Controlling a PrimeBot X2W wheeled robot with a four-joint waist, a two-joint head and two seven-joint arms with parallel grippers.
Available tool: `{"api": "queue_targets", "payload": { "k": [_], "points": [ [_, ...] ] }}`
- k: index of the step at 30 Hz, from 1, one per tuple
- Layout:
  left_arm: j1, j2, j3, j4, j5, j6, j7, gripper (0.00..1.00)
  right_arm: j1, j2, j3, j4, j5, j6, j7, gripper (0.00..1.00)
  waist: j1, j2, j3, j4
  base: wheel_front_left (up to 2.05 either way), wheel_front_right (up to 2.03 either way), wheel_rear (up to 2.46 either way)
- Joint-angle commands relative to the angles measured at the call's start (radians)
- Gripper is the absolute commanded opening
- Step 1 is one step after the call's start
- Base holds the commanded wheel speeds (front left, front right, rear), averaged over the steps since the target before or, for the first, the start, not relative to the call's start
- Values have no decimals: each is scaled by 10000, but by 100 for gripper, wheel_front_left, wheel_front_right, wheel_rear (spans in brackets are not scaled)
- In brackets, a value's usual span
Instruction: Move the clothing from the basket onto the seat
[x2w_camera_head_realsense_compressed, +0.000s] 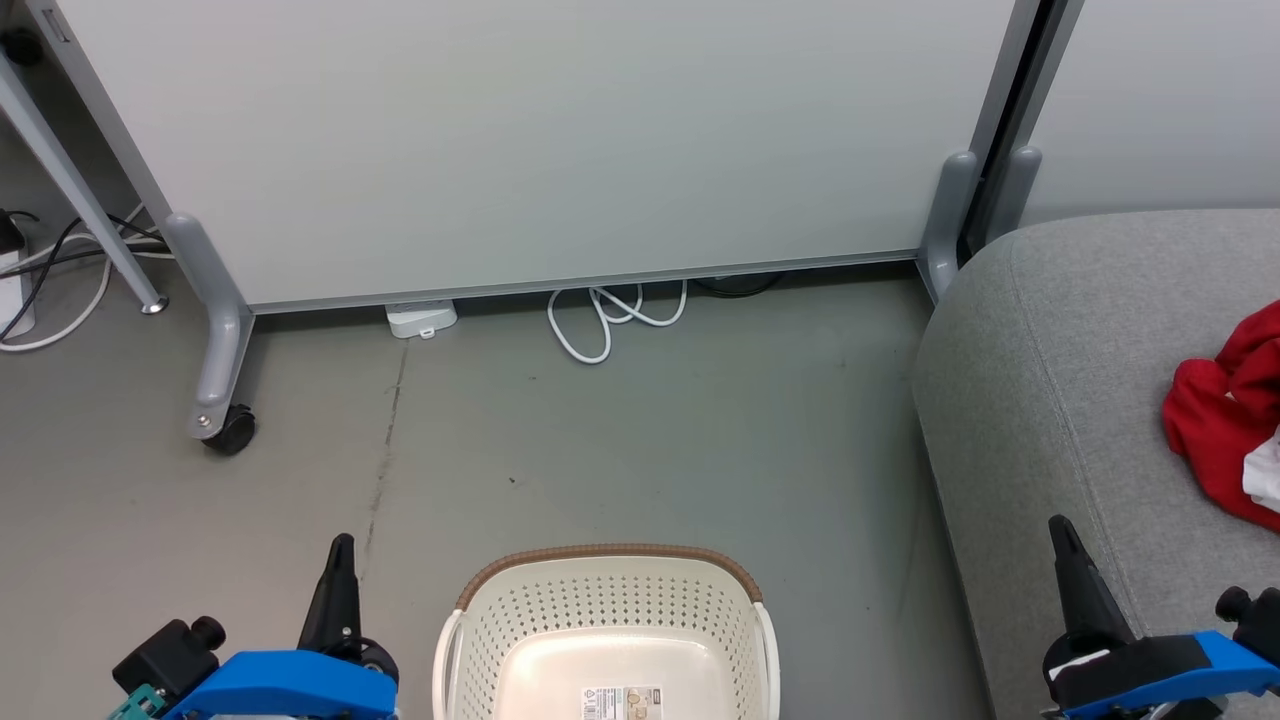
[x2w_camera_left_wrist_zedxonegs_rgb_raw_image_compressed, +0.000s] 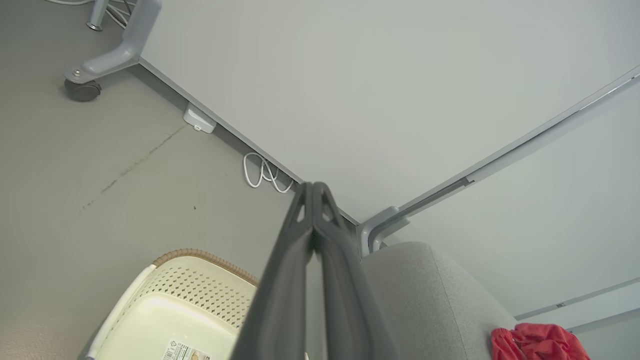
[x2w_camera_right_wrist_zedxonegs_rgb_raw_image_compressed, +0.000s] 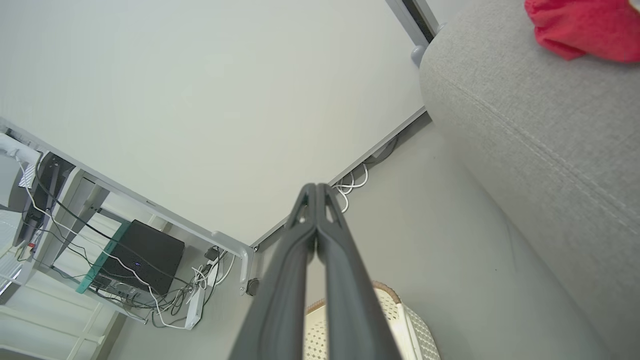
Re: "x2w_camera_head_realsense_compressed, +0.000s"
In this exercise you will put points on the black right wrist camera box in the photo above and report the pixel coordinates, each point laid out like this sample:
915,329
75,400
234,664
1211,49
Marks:
1255,620

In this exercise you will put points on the cream perforated laundry basket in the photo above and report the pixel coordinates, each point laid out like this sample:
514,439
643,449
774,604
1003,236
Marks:
610,620

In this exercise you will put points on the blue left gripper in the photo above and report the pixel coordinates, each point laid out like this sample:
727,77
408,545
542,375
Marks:
290,690

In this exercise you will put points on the grey metal table leg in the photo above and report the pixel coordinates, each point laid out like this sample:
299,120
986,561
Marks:
80,190

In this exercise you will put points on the grey partition foot with caster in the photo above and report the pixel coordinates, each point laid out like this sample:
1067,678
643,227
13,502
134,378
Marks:
215,330

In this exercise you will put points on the grey fabric sofa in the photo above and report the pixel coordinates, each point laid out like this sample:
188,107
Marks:
1080,430

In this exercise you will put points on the white adapter box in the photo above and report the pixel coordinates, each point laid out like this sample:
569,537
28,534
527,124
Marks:
15,295

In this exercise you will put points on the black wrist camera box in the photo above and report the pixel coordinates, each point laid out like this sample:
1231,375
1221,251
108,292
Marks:
165,655
1255,620

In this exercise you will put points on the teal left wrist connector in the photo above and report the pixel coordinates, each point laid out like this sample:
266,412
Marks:
135,705

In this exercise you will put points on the red garment with white label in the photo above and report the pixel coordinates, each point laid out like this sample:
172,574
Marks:
1215,420

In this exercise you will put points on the white power strip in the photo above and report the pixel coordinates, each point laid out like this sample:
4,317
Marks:
420,318

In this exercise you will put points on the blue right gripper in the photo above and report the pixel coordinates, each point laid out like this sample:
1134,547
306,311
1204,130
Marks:
1180,670

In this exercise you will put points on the black caster wheel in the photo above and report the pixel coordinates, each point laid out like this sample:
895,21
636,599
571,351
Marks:
233,430

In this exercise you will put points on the wide white partition panel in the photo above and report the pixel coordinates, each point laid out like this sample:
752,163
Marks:
540,140

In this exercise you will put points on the white sticker in basket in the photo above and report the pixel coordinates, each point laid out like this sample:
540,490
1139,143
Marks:
622,703

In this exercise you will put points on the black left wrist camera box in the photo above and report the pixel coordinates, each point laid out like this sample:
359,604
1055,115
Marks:
165,655

